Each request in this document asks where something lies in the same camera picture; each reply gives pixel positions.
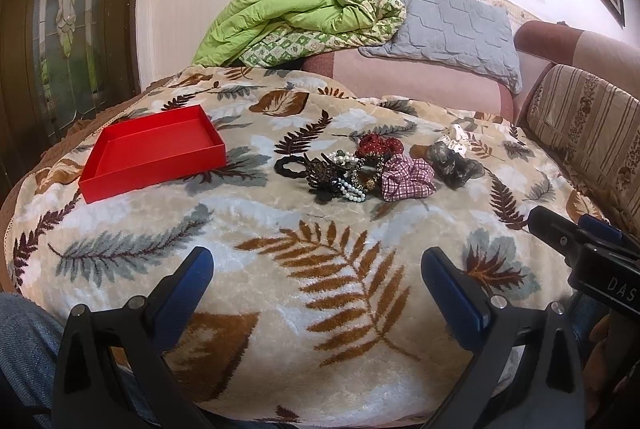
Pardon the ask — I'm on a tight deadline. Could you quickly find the grey black scrunchie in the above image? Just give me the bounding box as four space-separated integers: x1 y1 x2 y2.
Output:
425 142 485 190

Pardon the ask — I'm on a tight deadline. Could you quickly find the pink checkered scrunchie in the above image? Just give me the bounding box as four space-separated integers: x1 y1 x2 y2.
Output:
381 154 436 203

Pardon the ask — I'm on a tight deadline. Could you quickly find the pearl bead necklace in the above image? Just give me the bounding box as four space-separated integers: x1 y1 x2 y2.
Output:
326 148 384 204

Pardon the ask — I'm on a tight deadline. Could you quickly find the red patterned scrunchie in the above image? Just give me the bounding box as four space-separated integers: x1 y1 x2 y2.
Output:
355 134 404 160

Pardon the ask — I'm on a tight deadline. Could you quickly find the black hair claw clip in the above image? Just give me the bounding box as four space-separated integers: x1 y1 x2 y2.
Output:
303 156 346 204

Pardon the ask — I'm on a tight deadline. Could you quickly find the black hair tie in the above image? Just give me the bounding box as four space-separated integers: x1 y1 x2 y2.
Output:
273 153 313 180

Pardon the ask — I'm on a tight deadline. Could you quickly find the white floral scrunchie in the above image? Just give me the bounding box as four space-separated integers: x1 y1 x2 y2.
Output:
437 124 471 157

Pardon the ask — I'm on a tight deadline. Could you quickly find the red jewelry tray box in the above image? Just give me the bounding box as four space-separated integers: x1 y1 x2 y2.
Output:
79 105 228 204

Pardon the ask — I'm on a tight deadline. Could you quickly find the person right hand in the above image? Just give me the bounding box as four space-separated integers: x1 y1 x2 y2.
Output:
582 311 639 420

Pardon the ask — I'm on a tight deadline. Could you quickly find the blue jeans leg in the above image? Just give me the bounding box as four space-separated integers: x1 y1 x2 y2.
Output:
0 291 162 429

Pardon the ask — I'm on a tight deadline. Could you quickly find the striped floral cushion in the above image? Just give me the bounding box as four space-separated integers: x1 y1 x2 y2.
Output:
524 64 639 236

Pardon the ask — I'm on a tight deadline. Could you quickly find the pink mattress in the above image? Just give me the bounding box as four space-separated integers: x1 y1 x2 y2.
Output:
303 21 639 123

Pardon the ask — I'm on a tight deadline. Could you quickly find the grey quilted pillow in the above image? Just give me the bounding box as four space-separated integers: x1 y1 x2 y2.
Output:
359 0 523 96

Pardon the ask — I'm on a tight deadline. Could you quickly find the leaf pattern plush blanket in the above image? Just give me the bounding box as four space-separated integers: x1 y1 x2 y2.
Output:
1 67 597 427

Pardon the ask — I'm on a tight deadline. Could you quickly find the green quilted comforter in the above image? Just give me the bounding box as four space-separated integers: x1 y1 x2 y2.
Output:
192 0 407 67

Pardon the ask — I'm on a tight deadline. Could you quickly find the wooden door with stained glass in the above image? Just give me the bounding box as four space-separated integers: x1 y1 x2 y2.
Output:
1 0 141 194

